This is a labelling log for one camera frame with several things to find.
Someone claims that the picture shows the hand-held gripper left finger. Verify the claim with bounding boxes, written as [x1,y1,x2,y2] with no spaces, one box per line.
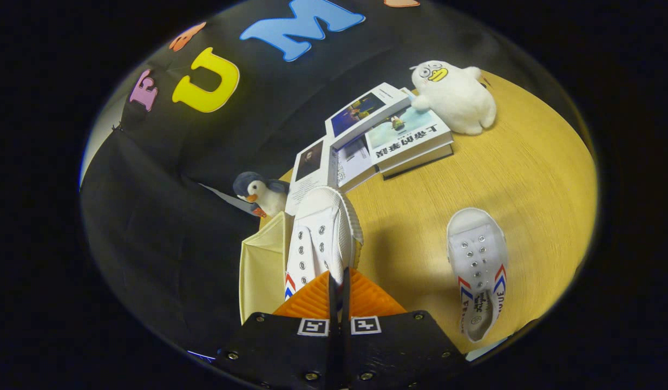
[212,269,340,390]

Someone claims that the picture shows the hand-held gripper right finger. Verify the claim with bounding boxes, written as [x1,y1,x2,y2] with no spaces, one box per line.
[342,268,470,390]

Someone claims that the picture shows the cream fabric storage box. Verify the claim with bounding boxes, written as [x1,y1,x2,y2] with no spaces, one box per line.
[239,211,295,326]

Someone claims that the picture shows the white canvas shoe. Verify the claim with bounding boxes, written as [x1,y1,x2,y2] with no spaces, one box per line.
[284,186,364,301]
[447,207,509,343]

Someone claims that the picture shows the grey penguin plush toy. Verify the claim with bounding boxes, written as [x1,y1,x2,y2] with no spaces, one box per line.
[233,172,290,218]

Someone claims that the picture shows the black backdrop cloth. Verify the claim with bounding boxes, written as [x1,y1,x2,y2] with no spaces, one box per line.
[80,0,584,353]

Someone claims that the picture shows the thin white book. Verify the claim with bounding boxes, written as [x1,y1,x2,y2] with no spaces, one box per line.
[334,135,378,193]

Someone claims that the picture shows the thick book with teal cover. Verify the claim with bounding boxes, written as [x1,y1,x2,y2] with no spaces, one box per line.
[365,106,455,179]

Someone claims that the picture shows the white book with dark picture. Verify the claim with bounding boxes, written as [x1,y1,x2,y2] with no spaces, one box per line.
[325,82,411,151]

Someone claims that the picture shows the white duck plush toy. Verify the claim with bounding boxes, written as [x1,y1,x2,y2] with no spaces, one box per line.
[410,60,497,136]

